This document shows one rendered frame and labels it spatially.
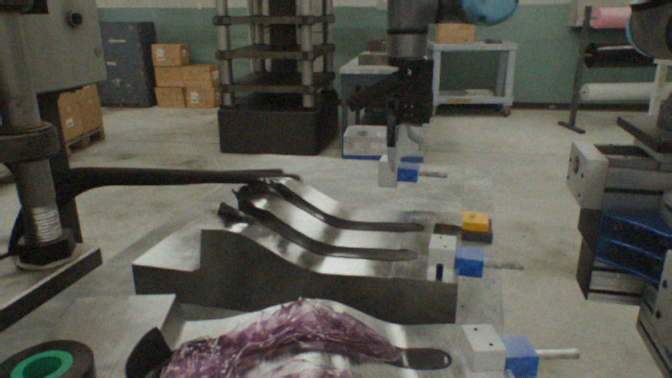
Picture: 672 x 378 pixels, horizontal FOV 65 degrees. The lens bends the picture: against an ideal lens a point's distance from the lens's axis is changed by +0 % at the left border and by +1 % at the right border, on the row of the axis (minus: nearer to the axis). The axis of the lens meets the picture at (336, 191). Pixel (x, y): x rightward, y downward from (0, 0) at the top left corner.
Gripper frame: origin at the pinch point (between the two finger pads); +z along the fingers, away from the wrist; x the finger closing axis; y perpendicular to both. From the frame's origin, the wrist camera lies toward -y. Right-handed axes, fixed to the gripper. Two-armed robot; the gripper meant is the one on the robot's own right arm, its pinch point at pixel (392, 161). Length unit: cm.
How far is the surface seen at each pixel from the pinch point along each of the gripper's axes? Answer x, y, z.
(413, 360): -48, 10, 10
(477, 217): 2.3, 17.3, 11.3
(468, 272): -31.3, 15.6, 6.6
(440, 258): -31.7, 11.6, 4.7
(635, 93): 517, 183, 58
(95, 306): -55, -26, 4
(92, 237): 135, -193, 95
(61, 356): -68, -19, 0
